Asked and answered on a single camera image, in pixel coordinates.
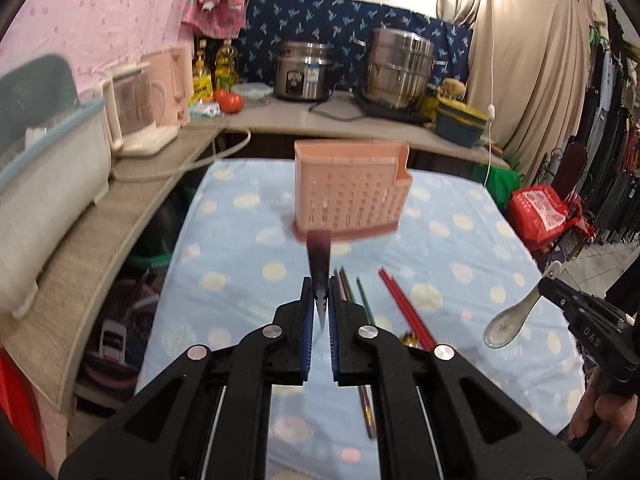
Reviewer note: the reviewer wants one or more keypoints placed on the gold metal spoon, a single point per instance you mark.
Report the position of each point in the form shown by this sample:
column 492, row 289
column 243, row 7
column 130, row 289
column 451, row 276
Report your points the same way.
column 410, row 340

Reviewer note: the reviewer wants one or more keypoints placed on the red plastic item left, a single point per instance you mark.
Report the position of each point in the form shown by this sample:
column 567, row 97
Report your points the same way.
column 18, row 401

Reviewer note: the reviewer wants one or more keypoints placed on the yellow oil bottle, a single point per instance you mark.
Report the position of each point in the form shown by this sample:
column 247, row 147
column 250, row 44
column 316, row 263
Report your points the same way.
column 226, row 66
column 202, row 81

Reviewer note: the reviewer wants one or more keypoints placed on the white dish rack bin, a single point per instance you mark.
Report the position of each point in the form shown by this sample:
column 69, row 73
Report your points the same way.
column 43, row 192

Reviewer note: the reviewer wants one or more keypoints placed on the pink appliance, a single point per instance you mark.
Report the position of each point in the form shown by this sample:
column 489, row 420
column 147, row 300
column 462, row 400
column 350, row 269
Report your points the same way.
column 171, row 70

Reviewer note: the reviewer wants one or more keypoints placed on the pink perforated utensil holder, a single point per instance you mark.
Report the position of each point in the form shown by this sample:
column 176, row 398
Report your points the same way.
column 350, row 188

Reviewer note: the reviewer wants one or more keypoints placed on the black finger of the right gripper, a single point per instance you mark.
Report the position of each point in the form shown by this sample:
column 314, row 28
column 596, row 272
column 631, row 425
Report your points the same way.
column 602, row 330

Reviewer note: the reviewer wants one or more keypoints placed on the red tomato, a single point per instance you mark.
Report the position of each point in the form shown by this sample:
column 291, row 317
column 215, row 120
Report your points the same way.
column 229, row 102

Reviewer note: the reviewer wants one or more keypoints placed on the green chopstick gold band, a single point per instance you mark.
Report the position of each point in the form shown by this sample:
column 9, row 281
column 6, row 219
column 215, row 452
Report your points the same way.
column 365, row 302

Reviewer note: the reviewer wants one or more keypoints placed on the dark maroon chopstick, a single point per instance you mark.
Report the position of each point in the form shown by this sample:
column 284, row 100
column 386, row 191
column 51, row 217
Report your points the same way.
column 318, row 245

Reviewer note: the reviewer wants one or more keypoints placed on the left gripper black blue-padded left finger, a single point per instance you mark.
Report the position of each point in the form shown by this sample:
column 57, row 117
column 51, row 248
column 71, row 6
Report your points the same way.
column 206, row 415

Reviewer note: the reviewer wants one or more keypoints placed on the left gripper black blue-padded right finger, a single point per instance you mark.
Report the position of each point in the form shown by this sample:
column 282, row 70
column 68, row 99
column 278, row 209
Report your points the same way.
column 437, row 416

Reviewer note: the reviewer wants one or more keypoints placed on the silver rice cooker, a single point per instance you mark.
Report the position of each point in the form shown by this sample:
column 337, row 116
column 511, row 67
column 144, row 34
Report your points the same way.
column 303, row 70

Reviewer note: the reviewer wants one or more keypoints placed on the teal tissue packet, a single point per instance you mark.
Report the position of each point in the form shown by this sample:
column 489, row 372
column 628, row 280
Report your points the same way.
column 202, row 109

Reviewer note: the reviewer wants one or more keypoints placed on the beige curtain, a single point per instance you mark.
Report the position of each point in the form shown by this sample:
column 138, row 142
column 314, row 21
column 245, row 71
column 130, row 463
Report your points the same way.
column 541, row 69

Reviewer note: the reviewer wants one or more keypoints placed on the hanging clothes rack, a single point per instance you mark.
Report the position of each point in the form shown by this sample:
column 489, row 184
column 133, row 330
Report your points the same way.
column 608, row 187

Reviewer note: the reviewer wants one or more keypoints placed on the white hanging cord switch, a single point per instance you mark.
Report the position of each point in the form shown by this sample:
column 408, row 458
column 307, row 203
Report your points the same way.
column 491, row 106

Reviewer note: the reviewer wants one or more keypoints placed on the white ceramic soup spoon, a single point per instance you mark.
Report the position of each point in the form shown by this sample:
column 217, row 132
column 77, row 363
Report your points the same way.
column 507, row 324

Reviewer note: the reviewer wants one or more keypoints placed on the yellow oil bottle right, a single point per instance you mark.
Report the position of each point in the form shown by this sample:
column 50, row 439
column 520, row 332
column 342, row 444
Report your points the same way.
column 226, row 66

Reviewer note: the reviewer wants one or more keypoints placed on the glass kettle white base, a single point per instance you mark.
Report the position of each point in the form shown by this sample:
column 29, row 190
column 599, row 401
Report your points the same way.
column 133, row 106

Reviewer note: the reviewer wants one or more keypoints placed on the dark red chopstick gold band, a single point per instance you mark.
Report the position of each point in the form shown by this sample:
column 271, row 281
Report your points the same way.
column 345, row 285

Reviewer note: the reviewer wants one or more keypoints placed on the teal dish rack lid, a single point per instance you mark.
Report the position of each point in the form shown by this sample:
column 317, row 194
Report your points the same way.
column 33, row 94

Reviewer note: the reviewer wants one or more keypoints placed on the light blue planet tablecloth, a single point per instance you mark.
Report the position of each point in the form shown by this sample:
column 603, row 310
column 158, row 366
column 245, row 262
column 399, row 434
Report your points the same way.
column 453, row 255

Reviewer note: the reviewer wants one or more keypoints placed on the yellow oil bottle left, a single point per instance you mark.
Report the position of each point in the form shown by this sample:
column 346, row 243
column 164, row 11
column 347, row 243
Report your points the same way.
column 202, row 81

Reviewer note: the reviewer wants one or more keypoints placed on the clear food container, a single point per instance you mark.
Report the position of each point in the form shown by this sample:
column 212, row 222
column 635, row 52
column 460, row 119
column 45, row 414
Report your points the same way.
column 254, row 94

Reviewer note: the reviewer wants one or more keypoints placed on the green plastic bag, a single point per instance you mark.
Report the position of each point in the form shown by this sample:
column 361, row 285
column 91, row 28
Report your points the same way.
column 499, row 183

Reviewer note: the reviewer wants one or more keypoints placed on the person's hand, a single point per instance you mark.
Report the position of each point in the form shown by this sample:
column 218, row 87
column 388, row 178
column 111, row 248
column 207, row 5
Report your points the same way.
column 619, row 412

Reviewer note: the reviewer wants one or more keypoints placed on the brown chopstick gold band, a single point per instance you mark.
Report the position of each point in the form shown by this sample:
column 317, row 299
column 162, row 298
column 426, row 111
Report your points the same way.
column 365, row 401

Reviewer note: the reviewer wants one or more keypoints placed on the stainless steel steamer pot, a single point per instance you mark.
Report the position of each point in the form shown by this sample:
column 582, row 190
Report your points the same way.
column 399, row 67

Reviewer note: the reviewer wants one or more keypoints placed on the red plastic bag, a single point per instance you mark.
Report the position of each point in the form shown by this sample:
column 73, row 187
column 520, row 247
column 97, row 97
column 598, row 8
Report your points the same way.
column 539, row 216

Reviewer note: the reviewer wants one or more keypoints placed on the wooden counter shelf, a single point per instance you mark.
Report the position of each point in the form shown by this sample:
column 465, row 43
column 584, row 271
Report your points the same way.
column 48, row 342

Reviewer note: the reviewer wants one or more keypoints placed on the blue patterned cloth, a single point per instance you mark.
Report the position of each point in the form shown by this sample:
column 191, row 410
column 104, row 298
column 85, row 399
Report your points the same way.
column 337, row 23

